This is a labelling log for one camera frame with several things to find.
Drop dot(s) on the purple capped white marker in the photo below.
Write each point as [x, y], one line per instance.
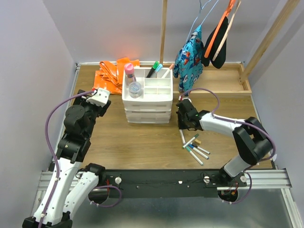
[182, 136]

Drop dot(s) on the light blue highlighter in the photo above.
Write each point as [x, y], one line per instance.
[159, 67]

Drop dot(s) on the blue patterned shirt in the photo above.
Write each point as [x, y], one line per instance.
[188, 67]

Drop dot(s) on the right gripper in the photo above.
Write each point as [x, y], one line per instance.
[180, 125]

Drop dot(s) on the green capped white marker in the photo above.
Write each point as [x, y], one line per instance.
[190, 141]

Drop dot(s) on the white plastic drawer organizer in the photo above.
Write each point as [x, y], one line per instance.
[155, 103]

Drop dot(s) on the pink capped pen tube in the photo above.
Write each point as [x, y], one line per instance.
[129, 73]

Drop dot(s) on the black garment on hanger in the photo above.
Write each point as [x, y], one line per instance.
[221, 57]

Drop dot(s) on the teal capped white marker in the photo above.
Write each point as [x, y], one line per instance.
[194, 156]

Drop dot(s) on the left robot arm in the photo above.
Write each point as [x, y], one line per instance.
[61, 201]

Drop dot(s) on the black green highlighter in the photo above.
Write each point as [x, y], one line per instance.
[153, 68]

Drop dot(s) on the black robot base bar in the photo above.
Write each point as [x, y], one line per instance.
[169, 183]

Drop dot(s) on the wooden hanger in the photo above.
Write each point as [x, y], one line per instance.
[231, 18]

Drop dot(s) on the blue capped white marker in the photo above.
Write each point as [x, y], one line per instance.
[199, 152]

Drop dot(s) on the orange tie-dye cloth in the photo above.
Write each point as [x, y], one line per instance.
[110, 75]

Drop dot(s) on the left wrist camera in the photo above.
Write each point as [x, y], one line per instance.
[99, 98]

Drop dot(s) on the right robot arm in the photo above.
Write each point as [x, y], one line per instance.
[252, 141]

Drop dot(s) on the clear jar of paperclips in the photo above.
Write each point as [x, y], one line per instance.
[135, 89]

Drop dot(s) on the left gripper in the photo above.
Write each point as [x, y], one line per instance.
[81, 100]

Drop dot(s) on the wooden clothes rack frame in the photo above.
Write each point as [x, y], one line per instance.
[232, 79]

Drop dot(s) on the small tan eraser block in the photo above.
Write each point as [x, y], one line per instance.
[197, 142]

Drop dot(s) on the orange hanger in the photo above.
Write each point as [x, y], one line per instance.
[226, 13]

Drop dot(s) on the peach capped white marker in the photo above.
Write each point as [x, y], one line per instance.
[168, 71]

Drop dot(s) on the black capped white marker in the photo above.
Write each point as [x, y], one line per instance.
[203, 150]

